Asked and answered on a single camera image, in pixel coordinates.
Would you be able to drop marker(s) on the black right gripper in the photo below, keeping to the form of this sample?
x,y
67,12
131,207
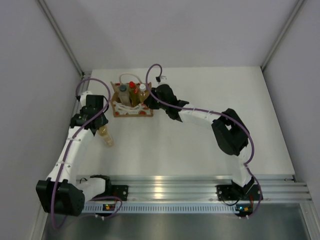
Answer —
x,y
150,102

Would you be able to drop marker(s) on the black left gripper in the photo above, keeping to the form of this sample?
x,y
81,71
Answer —
x,y
105,120

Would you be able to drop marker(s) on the red dotted canvas bag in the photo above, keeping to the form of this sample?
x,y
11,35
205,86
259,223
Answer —
x,y
120,110

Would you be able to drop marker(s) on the amber bottle clear cap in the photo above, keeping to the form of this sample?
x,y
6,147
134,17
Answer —
x,y
106,136

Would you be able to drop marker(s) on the clear bottle grey cap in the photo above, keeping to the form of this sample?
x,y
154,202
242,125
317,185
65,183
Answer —
x,y
123,95

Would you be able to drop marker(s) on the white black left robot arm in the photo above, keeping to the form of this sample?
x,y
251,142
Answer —
x,y
59,192

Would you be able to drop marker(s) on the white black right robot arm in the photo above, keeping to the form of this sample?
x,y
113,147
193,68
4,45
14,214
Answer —
x,y
231,134

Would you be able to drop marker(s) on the amber bottle white cap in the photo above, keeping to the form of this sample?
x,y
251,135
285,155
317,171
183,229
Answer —
x,y
143,93

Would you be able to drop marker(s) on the yellow bottle red cap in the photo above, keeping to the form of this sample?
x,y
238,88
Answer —
x,y
134,94

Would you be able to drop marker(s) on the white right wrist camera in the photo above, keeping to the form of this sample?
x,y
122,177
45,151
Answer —
x,y
161,79

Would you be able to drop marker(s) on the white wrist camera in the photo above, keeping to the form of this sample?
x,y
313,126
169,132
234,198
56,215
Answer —
x,y
161,79
83,95

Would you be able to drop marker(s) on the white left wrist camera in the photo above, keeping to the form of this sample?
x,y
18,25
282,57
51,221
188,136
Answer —
x,y
83,95

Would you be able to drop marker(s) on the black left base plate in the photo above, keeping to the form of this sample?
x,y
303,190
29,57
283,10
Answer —
x,y
120,191

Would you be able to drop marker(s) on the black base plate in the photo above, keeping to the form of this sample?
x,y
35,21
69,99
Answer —
x,y
120,191
228,192

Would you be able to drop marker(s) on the white slotted cable duct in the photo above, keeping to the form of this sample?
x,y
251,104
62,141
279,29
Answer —
x,y
158,208

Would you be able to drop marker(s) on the left aluminium frame post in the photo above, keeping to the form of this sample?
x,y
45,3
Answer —
x,y
59,34

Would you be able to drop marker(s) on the aluminium frame post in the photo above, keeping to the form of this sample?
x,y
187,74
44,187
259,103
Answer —
x,y
59,34
298,6

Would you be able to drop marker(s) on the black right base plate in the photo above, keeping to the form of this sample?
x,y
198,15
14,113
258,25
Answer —
x,y
228,192

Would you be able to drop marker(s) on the aluminium mounting rail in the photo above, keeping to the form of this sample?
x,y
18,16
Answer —
x,y
202,189

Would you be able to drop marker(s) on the right aluminium frame post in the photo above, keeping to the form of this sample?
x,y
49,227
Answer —
x,y
298,6

